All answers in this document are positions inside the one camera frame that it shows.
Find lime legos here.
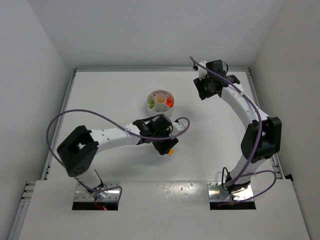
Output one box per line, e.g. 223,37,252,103
148,101,155,109

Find orange legos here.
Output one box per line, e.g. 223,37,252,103
166,99,174,107

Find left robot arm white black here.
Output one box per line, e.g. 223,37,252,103
56,114,185,195

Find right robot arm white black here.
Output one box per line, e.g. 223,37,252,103
192,60,282,194

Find yellow orange lego group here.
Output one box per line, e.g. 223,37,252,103
168,148,175,156

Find white round divided container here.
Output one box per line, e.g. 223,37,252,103
146,90,175,118

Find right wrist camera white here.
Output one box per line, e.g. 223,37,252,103
192,61,208,80

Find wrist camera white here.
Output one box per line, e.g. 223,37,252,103
192,61,208,80
171,121,185,136

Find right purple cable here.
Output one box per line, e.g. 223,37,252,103
189,56,277,202

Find purple cable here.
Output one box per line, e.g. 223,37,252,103
46,109,191,201
189,56,277,202

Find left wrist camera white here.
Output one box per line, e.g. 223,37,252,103
171,121,185,136

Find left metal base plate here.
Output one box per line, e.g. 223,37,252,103
73,182,122,203

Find metal base plate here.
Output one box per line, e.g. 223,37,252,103
73,182,122,203
207,181,255,202

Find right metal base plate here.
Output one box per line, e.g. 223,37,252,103
207,181,255,202

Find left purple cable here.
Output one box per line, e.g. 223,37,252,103
46,109,191,201

